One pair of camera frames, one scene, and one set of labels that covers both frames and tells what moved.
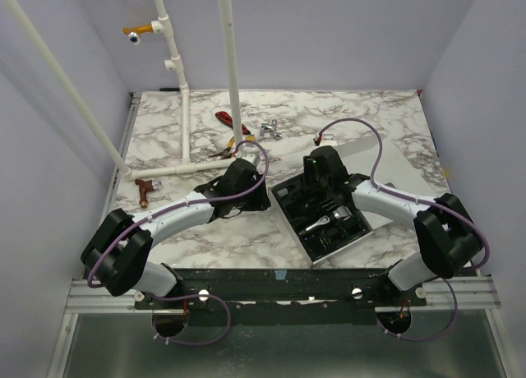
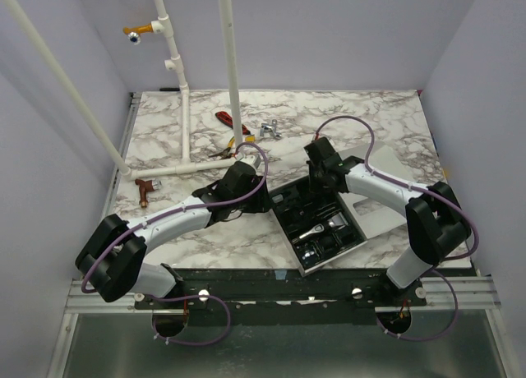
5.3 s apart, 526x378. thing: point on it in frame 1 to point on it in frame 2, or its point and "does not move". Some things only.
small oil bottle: x=283 y=191 to x=278 y=198
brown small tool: x=146 y=186 does not move
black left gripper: x=260 y=201 does not move
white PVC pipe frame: x=161 y=25 does not move
